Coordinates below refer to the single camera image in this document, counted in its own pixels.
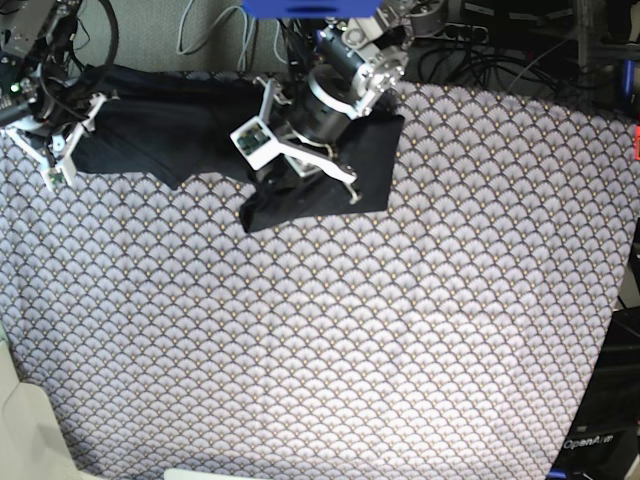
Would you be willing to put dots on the fan-patterned grey tablecloth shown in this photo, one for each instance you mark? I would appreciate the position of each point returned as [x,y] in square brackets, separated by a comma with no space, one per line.
[452,335]

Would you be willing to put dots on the blue plastic mount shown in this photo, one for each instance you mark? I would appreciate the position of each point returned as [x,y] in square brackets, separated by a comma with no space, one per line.
[308,9]

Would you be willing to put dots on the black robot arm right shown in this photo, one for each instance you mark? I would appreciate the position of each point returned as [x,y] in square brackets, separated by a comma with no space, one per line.
[37,48]

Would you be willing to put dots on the red clamp at right edge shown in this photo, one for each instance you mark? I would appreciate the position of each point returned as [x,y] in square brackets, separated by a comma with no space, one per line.
[637,143]

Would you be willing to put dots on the beige cardboard box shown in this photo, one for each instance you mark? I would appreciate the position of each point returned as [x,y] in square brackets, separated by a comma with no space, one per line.
[32,445]

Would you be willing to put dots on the black T-shirt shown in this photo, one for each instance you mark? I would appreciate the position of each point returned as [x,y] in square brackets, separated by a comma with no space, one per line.
[174,127]

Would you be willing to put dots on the black OpenArm box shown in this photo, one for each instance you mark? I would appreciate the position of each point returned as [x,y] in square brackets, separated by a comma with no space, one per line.
[603,440]

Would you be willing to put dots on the white object at bottom edge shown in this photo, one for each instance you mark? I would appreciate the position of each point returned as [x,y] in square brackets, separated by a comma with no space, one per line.
[182,474]

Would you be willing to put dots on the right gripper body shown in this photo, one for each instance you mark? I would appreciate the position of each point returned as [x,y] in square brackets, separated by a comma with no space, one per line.
[43,112]

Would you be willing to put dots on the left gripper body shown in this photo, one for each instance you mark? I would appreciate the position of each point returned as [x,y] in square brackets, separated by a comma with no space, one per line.
[324,109]

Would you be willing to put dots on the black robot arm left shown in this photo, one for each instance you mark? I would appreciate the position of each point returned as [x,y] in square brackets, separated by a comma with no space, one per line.
[358,61]

